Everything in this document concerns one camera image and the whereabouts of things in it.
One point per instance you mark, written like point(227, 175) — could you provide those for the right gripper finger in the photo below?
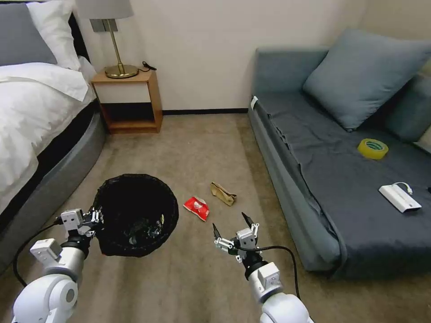
point(217, 235)
point(248, 220)

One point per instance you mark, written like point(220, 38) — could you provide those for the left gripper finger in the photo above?
point(88, 231)
point(95, 215)

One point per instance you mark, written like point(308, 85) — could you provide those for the black trash bin with bag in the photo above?
point(138, 202)

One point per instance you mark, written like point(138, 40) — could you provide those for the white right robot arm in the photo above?
point(279, 302)

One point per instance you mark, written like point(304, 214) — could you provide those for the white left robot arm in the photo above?
point(50, 292)

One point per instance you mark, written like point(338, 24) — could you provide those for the red snack wrapper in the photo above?
point(197, 207)

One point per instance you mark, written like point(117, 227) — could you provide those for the crumpled brown paper bag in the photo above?
point(222, 194)

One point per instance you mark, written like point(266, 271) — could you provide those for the clear plastic rubbish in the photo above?
point(144, 232)

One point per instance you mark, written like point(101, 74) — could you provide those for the grey bed base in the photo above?
point(67, 161)

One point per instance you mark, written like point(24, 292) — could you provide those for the blue-grey sofa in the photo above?
point(336, 188)

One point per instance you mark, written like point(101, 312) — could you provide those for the dark baseboard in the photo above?
point(205, 110)

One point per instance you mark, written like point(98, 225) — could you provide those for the white sofa label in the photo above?
point(254, 102)

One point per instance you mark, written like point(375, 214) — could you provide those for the wooden nightstand with white drawer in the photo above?
point(128, 101)

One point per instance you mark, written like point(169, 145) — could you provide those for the white duvet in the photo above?
point(37, 111)

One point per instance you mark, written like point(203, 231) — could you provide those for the yellow tape roll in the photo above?
point(372, 149)

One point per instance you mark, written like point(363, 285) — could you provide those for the small white pillow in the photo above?
point(87, 67)

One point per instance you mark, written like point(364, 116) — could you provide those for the white adapter box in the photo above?
point(399, 198)

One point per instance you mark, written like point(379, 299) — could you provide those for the brass table lamp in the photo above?
point(116, 50)

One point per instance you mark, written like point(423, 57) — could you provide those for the black headboard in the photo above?
point(79, 37)

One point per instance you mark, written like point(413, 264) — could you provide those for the large blue cushion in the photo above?
point(363, 77)

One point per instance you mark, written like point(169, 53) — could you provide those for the large white pillow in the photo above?
point(54, 30)

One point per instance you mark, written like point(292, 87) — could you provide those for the beige cushion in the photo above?
point(425, 141)

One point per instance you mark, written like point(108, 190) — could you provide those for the grey bed cushion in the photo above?
point(20, 37)

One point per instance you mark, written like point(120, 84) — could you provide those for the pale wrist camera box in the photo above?
point(71, 218)
point(245, 237)

